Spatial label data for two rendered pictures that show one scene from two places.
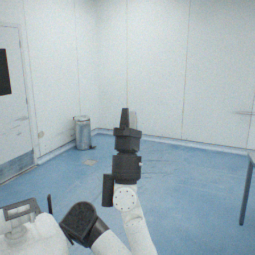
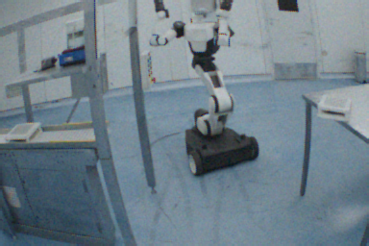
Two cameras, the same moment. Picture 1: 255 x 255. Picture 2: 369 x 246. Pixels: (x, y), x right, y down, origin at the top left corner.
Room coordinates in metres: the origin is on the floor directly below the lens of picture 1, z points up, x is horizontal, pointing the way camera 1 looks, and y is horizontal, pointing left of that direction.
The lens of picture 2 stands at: (-1.08, -2.57, 1.58)
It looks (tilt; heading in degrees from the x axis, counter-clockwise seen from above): 21 degrees down; 64
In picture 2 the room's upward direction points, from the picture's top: 6 degrees counter-clockwise
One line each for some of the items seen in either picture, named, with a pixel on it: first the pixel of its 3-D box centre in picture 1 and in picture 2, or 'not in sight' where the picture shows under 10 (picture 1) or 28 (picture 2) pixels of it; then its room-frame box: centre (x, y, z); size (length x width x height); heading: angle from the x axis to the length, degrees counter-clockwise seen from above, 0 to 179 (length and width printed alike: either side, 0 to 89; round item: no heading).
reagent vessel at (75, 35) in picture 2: not in sight; (77, 31); (-0.70, -0.55, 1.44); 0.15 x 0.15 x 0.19
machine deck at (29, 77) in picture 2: not in sight; (52, 71); (-0.87, -0.49, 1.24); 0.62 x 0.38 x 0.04; 148
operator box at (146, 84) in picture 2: not in sight; (146, 69); (-0.07, 0.03, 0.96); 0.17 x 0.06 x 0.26; 58
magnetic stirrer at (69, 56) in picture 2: not in sight; (79, 53); (-0.70, -0.54, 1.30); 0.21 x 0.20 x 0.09; 58
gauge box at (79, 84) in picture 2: not in sight; (88, 77); (-0.63, -0.48, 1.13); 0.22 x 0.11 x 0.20; 148
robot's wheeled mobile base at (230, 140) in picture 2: not in sight; (213, 135); (0.57, 0.30, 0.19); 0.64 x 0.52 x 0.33; 81
